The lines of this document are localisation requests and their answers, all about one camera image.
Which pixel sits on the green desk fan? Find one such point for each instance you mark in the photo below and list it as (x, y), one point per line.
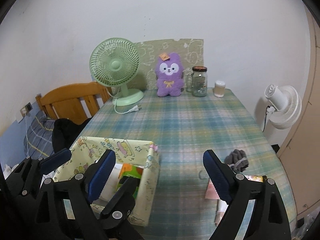
(114, 63)

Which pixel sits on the cotton swab container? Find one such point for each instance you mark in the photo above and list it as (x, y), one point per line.
(219, 88)

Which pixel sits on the white standing fan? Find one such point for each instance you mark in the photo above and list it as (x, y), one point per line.
(285, 106)

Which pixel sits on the green patterned cardboard sheet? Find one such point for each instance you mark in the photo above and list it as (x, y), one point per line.
(189, 49)

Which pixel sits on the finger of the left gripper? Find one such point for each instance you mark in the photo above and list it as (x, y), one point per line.
(114, 217)
(26, 178)

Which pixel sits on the pink packet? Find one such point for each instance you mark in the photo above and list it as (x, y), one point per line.
(211, 193)

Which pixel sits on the blue plaid pillow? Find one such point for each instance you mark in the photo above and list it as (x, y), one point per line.
(38, 139)

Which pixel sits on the glass jar with lid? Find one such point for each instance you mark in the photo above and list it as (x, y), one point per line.
(199, 81)

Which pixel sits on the dark grey sock bundle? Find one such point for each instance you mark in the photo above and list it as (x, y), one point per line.
(237, 161)

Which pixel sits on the purple plush bear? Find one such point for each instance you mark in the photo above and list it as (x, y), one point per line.
(169, 75)

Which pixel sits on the clutter by door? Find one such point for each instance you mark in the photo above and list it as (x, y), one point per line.
(310, 230)

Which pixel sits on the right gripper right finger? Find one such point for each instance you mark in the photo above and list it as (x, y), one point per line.
(269, 218)

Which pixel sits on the wall socket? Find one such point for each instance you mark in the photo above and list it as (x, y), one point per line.
(26, 109)

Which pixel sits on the glass mug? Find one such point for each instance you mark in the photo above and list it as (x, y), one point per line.
(189, 82)

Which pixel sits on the beige door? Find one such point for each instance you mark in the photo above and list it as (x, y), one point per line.
(299, 153)

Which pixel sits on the white towel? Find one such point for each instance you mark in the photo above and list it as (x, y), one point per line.
(111, 185)

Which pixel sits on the plaid tablecloth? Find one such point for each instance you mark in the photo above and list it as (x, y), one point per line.
(183, 128)

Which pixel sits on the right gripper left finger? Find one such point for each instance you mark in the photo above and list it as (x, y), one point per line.
(66, 211)

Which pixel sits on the white clothes pile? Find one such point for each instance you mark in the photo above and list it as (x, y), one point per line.
(8, 170)

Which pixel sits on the yellow cartoon pouch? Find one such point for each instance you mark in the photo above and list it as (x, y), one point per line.
(260, 179)

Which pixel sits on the yellow birthday storage box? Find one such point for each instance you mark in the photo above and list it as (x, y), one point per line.
(134, 158)

